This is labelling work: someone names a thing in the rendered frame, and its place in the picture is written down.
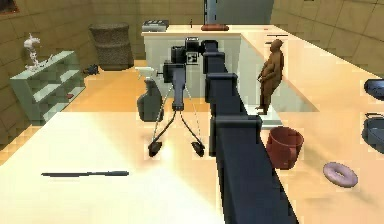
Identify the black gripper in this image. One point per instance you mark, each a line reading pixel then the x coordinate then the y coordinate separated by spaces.
pixel 178 90

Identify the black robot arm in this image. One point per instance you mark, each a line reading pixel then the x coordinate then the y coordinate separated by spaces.
pixel 246 166

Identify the grey spray bottle white head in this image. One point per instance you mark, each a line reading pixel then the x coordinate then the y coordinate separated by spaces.
pixel 150 103

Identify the small dark thin bottle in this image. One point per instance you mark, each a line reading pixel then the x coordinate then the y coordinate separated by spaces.
pixel 191 23

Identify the black knife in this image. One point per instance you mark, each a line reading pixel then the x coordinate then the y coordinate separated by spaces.
pixel 110 173

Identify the white kitchen counter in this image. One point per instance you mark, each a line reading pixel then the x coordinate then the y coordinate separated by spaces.
pixel 160 50

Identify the red mug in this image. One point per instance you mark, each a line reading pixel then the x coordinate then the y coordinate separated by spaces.
pixel 281 151

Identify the small dark floor object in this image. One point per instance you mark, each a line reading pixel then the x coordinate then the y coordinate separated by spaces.
pixel 91 70

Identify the small red object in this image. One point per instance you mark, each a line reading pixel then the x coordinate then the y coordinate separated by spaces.
pixel 69 96

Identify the brown human figure statue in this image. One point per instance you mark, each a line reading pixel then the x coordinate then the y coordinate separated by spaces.
pixel 271 73

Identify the brown wicker basket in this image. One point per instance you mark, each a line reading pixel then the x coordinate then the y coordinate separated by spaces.
pixel 111 46

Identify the red-brown flat dish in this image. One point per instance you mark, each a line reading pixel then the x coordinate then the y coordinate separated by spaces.
pixel 215 27

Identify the thin black utensil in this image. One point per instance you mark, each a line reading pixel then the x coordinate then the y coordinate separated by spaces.
pixel 276 35

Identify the grey fridge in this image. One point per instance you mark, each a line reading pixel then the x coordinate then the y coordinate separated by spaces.
pixel 245 11

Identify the pink doughnut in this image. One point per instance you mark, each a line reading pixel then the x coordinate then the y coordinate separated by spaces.
pixel 330 174

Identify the pale green shelf unit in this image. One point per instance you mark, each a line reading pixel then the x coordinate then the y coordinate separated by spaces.
pixel 25 90

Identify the white sculpture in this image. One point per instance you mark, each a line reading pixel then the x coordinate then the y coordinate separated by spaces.
pixel 32 50

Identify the grey pot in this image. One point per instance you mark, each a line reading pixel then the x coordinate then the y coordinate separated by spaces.
pixel 375 135

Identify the dark blue pan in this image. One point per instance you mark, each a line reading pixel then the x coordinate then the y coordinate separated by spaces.
pixel 375 90

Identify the dark framed picture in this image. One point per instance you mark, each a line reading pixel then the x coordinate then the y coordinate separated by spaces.
pixel 6 5

